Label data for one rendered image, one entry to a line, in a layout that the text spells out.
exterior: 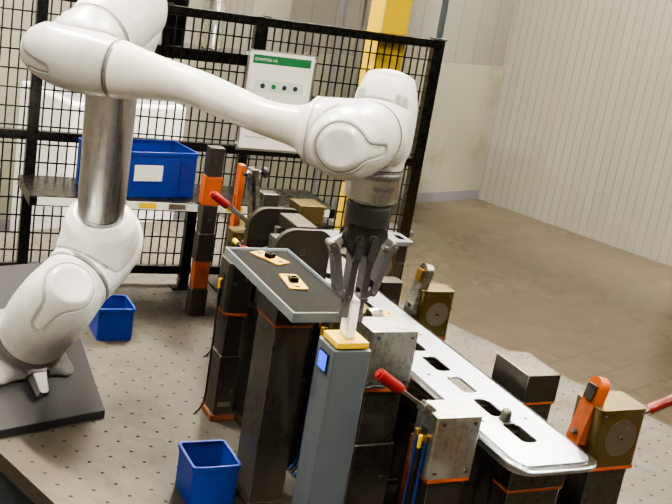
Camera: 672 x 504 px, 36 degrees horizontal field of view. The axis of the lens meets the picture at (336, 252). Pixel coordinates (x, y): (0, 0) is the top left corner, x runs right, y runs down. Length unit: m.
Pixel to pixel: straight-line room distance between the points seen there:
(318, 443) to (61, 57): 0.78
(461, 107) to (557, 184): 0.96
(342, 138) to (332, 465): 0.63
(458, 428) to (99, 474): 0.77
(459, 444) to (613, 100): 6.42
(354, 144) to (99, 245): 0.94
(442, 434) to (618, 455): 0.40
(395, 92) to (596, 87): 6.58
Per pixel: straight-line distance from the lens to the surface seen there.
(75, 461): 2.23
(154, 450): 2.29
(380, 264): 1.74
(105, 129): 2.09
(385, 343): 1.96
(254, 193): 2.66
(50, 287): 2.16
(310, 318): 1.82
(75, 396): 2.39
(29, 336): 2.23
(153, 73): 1.77
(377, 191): 1.65
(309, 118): 1.51
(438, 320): 2.51
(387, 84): 1.62
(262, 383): 2.02
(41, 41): 1.86
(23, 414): 2.33
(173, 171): 2.99
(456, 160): 8.46
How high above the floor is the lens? 1.77
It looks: 16 degrees down
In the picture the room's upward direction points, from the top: 10 degrees clockwise
